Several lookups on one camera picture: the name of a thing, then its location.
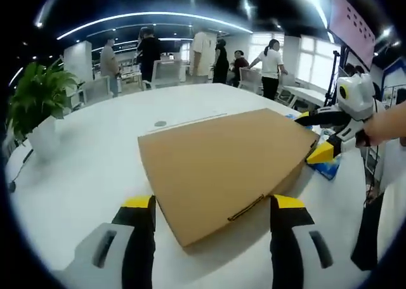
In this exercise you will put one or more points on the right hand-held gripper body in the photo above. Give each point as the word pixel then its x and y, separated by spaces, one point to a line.
pixel 361 99

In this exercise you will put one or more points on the person's right hand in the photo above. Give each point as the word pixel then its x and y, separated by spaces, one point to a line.
pixel 375 130

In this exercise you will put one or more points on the green potted plant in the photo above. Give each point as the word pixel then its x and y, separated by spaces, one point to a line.
pixel 38 92

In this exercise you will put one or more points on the brown cardboard shoe box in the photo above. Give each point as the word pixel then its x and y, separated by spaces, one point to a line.
pixel 222 162

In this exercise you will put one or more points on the pink wall screen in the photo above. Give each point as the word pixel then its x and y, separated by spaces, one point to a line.
pixel 352 23

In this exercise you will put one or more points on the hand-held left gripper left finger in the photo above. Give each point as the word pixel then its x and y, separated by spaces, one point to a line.
pixel 139 254

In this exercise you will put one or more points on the blue soft tissue pack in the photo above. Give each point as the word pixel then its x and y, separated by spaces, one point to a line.
pixel 328 172

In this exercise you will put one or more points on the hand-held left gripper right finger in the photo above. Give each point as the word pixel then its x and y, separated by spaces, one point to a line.
pixel 285 254

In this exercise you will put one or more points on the blue wall poster board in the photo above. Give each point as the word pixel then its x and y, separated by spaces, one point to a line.
pixel 395 86

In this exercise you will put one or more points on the black screen stand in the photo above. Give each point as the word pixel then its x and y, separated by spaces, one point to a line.
pixel 333 80

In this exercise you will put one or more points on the curved ceiling light strip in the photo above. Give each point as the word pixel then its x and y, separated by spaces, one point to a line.
pixel 152 16

